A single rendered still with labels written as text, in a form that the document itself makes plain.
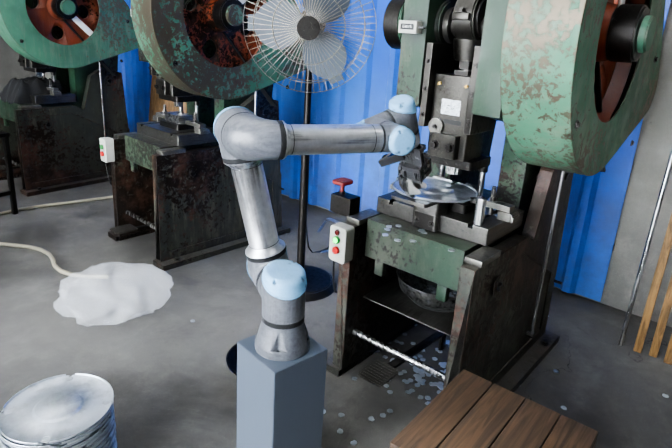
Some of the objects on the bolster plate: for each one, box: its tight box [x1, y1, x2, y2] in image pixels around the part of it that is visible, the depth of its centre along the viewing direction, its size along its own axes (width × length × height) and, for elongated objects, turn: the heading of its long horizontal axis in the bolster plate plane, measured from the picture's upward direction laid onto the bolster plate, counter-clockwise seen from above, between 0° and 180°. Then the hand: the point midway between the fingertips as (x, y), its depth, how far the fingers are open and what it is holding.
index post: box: [473, 196, 487, 226], centre depth 174 cm, size 3×3×10 cm
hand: (410, 194), depth 173 cm, fingers closed
